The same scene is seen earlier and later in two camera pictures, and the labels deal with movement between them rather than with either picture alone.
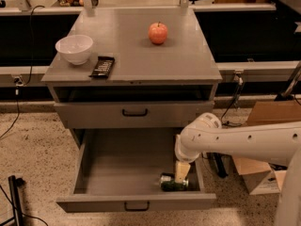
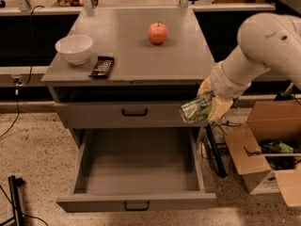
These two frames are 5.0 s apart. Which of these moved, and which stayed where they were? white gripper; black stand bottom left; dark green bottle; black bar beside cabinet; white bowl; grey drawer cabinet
Moved: white gripper; dark green bottle
Stayed: grey drawer cabinet; black stand bottom left; black bar beside cabinet; white bowl
